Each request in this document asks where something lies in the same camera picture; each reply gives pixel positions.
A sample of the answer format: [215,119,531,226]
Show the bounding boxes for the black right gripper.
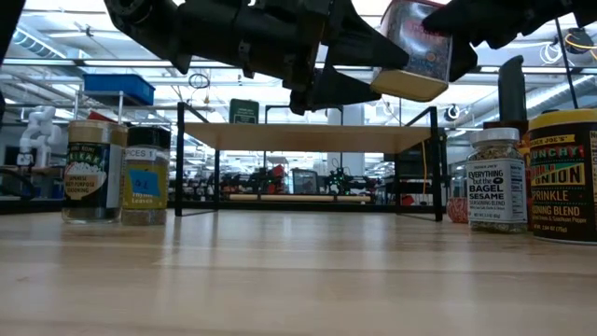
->
[422,0,537,83]

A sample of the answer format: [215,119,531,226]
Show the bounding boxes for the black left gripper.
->
[283,0,411,117]

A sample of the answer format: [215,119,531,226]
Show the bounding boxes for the dark green spice tin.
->
[228,97,260,125]

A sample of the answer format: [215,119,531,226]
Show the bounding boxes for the chili onion jar yellow lid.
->
[528,108,597,245]

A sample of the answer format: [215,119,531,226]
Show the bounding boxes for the furikake jar tan lid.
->
[61,119,130,224]

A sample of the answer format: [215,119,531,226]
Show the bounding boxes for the wooden shelf riser black legs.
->
[174,101,444,222]

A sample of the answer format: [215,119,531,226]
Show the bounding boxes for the white building column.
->
[326,105,368,177]

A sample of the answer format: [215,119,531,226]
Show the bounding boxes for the blue storage bin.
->
[82,73,157,106]

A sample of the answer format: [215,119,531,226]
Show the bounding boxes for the red bin rack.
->
[87,109,171,203]

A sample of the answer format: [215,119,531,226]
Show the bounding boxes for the long ceiling light strip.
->
[0,56,597,76]

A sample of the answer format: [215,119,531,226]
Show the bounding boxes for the black cylindrical post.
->
[496,54,529,123]

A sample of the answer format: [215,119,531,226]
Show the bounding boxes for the hanging cable reel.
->
[562,26,597,60]

